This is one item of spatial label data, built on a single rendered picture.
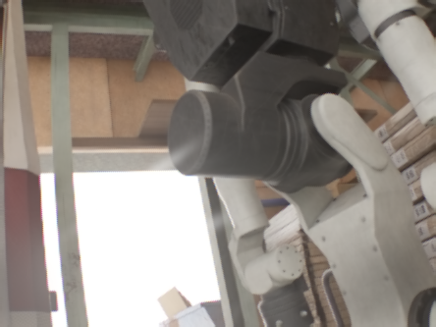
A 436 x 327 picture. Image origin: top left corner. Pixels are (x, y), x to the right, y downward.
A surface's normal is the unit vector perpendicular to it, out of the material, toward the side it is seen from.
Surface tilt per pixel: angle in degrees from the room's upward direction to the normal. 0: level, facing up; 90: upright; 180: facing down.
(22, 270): 85
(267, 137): 118
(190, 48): 105
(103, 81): 90
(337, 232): 100
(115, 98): 90
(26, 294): 85
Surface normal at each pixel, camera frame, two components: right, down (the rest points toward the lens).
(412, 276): 0.49, -0.43
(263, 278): -0.80, 0.13
